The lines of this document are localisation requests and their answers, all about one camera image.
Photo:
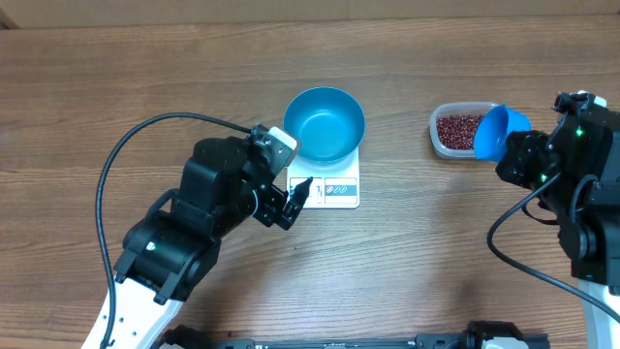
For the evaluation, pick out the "white digital kitchen scale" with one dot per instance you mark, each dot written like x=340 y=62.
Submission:
x=335 y=184

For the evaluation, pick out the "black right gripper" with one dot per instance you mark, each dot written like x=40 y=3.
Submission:
x=525 y=156

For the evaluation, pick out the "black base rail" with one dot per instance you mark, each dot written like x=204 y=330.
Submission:
x=477 y=335

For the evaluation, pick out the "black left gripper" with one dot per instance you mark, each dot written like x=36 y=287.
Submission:
x=274 y=200

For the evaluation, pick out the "blue plastic measuring scoop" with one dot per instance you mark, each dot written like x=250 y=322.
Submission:
x=490 y=141

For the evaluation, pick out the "blue metal bowl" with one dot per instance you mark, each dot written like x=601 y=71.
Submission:
x=329 y=122

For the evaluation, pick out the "red adzuki beans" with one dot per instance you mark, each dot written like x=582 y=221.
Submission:
x=457 y=131

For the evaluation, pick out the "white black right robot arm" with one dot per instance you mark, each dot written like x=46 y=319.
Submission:
x=574 y=173

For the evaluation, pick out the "clear plastic bean container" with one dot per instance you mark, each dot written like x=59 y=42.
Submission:
x=456 y=108

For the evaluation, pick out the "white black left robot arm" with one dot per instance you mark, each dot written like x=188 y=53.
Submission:
x=172 y=248

